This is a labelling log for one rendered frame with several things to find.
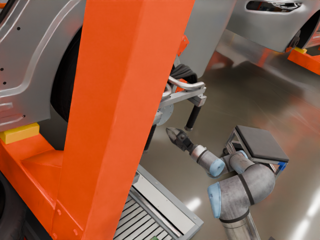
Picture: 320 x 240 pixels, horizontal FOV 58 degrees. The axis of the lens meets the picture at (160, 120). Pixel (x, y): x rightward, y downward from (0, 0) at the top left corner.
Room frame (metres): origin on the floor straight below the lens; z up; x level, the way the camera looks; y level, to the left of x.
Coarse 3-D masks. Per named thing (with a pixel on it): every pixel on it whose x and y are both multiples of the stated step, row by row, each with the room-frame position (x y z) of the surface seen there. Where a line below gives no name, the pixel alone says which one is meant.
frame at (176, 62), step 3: (177, 54) 1.36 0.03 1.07; (177, 57) 1.37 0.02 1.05; (174, 60) 1.36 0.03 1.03; (177, 60) 1.38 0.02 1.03; (174, 63) 1.37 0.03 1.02; (177, 63) 1.40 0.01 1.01; (174, 66) 1.38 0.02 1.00; (171, 69) 1.44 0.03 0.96; (171, 87) 1.43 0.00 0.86; (174, 87) 1.44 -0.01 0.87; (165, 90) 1.45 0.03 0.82; (174, 90) 1.45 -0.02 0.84
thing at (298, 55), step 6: (294, 54) 4.44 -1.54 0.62; (300, 54) 4.41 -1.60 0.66; (306, 54) 4.45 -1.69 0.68; (294, 60) 4.42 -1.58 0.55; (300, 60) 4.38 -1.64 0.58; (306, 60) 4.35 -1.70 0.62; (312, 60) 4.31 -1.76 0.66; (318, 60) 4.29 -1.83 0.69; (306, 66) 4.33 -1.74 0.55; (312, 66) 4.29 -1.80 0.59; (318, 66) 4.25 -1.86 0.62; (318, 72) 4.23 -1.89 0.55
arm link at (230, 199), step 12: (228, 180) 0.82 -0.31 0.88; (240, 180) 0.81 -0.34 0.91; (216, 192) 0.77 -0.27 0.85; (228, 192) 0.77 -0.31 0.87; (240, 192) 0.77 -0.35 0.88; (216, 204) 0.74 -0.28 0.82; (228, 204) 0.74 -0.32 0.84; (240, 204) 0.75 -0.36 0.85; (252, 204) 0.77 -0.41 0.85; (216, 216) 0.73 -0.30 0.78; (228, 216) 0.73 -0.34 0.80; (240, 216) 0.74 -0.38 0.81; (228, 228) 0.73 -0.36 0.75; (240, 228) 0.72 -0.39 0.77; (252, 228) 0.74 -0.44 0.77
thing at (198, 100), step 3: (195, 96) 1.26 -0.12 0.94; (198, 96) 1.25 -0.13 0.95; (201, 96) 1.26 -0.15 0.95; (204, 96) 1.27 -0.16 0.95; (189, 99) 1.27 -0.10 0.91; (192, 99) 1.26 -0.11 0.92; (195, 99) 1.25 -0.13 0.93; (198, 99) 1.24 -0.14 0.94; (201, 99) 1.24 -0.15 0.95; (204, 99) 1.26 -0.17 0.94; (192, 102) 1.26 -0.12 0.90; (195, 102) 1.25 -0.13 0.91; (198, 102) 1.24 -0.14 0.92; (201, 102) 1.25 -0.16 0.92; (198, 105) 1.24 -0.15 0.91; (201, 105) 1.26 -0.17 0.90
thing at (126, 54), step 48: (96, 0) 0.59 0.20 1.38; (144, 0) 0.53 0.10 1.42; (192, 0) 0.65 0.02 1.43; (96, 48) 0.58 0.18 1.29; (144, 48) 0.56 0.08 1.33; (96, 96) 0.56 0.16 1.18; (144, 96) 0.60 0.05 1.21; (96, 144) 0.55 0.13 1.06; (144, 144) 0.66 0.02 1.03; (96, 192) 0.53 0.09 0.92
